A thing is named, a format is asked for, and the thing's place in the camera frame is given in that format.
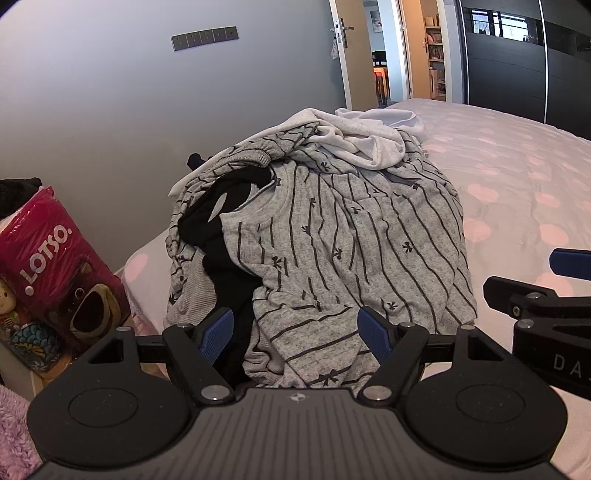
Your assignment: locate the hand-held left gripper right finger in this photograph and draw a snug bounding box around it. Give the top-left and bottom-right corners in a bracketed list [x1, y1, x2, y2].
[356, 307, 518, 406]

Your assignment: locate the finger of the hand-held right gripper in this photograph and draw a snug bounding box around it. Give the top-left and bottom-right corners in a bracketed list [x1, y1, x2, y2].
[549, 248, 591, 280]
[483, 276, 591, 320]

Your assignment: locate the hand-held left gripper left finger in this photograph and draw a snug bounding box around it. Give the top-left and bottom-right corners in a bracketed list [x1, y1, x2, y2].
[74, 308, 236, 406]

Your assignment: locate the black and grey garment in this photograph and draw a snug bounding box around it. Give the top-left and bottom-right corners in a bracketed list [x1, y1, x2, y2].
[179, 152, 278, 386]

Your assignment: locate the grey striped bow-print garment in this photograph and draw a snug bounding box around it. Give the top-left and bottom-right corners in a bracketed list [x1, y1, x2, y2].
[167, 127, 324, 319]
[219, 138, 478, 389]

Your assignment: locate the polka-dot bed cover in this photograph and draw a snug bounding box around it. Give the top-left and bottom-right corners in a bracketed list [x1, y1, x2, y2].
[122, 98, 591, 480]

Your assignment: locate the teal scale-pattern toy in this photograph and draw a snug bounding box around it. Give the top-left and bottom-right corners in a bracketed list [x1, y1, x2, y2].
[9, 322, 65, 376]

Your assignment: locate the red bear-print bag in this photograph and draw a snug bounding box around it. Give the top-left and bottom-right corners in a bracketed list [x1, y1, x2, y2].
[0, 186, 132, 365]

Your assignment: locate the white garment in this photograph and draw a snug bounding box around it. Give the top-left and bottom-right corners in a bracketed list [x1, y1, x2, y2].
[171, 107, 428, 195]

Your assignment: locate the black wardrobe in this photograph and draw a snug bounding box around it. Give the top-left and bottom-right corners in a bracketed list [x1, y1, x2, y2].
[455, 0, 591, 139]

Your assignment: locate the doll toy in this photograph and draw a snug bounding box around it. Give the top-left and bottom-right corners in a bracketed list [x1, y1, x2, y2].
[0, 274, 21, 342]

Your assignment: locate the dark cloth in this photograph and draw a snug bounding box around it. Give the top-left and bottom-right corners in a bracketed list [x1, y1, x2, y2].
[0, 178, 43, 219]

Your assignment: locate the hallway shelf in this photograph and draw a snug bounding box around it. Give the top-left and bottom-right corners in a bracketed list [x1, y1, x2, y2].
[425, 14, 447, 100]

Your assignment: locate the wooden door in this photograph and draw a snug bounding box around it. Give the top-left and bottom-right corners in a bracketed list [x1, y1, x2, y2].
[329, 0, 366, 112]

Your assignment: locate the wall switch panel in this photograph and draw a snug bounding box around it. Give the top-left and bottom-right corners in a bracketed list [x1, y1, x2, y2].
[171, 26, 239, 52]

